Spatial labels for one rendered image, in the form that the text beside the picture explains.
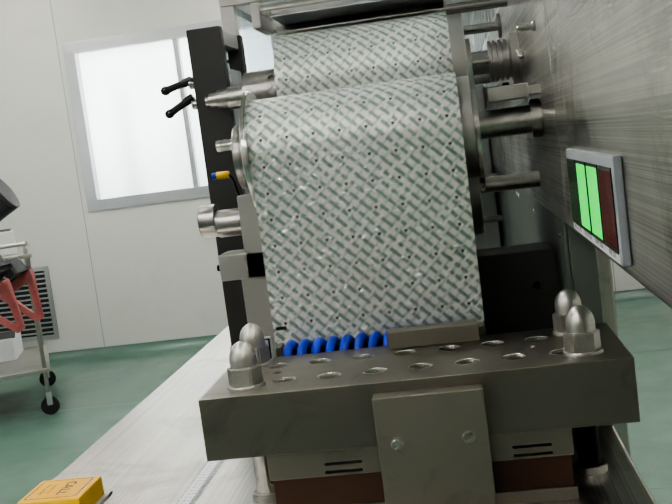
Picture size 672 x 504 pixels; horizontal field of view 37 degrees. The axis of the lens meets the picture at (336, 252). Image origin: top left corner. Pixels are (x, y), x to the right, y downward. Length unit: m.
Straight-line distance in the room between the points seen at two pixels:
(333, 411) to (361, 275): 0.22
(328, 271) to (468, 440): 0.29
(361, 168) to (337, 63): 0.28
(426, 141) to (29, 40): 6.29
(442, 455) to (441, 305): 0.24
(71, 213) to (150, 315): 0.90
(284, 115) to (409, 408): 0.38
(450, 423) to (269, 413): 0.17
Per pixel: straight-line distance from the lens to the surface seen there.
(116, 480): 1.20
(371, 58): 1.33
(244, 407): 0.94
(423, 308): 1.10
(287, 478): 0.96
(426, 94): 1.10
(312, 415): 0.93
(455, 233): 1.09
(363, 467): 0.95
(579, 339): 0.93
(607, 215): 0.68
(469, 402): 0.90
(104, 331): 7.21
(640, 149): 0.58
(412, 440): 0.91
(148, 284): 7.04
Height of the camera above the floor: 1.25
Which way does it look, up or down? 6 degrees down
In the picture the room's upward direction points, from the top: 7 degrees counter-clockwise
